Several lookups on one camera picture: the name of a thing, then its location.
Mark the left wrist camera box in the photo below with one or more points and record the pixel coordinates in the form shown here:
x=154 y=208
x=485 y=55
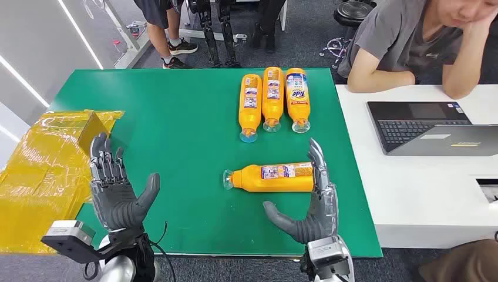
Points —
x=70 y=231

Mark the person in black trousers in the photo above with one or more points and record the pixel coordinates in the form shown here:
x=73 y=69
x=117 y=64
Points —
x=268 y=19

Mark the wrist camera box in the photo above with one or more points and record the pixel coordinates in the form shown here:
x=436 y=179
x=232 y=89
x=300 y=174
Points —
x=326 y=253
x=70 y=231

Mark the orange Tide bottle clear cap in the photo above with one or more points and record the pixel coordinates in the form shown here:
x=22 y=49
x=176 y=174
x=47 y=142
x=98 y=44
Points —
x=297 y=105

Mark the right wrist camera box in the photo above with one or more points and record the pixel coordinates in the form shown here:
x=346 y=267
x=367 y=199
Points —
x=326 y=253

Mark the white desk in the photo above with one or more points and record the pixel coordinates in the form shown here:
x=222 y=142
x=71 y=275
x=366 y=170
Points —
x=420 y=194

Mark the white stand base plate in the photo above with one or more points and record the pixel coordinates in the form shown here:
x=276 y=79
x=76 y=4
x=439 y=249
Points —
x=194 y=35

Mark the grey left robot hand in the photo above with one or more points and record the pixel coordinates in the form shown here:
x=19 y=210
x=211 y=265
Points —
x=114 y=202

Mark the standing person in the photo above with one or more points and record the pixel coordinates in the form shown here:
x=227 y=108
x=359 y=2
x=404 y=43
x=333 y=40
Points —
x=155 y=35

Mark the grey metal clamp device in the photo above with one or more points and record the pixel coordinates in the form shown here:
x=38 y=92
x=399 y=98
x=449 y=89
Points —
x=135 y=29

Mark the yellow taped cardboard box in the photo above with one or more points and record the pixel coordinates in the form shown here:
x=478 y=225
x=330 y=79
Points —
x=42 y=175

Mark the orange detergent bottle clear cap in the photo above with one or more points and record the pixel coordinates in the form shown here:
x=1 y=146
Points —
x=256 y=181
x=272 y=105

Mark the black round stool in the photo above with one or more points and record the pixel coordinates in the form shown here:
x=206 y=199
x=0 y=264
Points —
x=352 y=13

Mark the black robot legs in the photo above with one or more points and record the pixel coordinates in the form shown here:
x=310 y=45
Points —
x=210 y=39

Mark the green table mat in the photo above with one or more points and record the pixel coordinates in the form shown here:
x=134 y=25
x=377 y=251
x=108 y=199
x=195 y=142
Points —
x=175 y=116

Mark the brown rounded object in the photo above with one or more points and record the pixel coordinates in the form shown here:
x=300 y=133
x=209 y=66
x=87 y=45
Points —
x=463 y=264

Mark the dark grey laptop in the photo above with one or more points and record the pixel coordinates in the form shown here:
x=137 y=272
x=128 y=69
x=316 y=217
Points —
x=412 y=128

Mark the white metal frame stand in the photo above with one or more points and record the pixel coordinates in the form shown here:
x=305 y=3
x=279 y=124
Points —
x=130 y=58

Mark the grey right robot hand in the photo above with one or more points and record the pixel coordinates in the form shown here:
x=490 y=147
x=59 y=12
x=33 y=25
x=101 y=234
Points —
x=321 y=218

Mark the seated person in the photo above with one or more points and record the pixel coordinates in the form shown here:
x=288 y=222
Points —
x=389 y=39

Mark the orange detergent bottle blue cap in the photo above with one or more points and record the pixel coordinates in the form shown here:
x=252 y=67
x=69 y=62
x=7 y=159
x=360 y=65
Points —
x=249 y=113

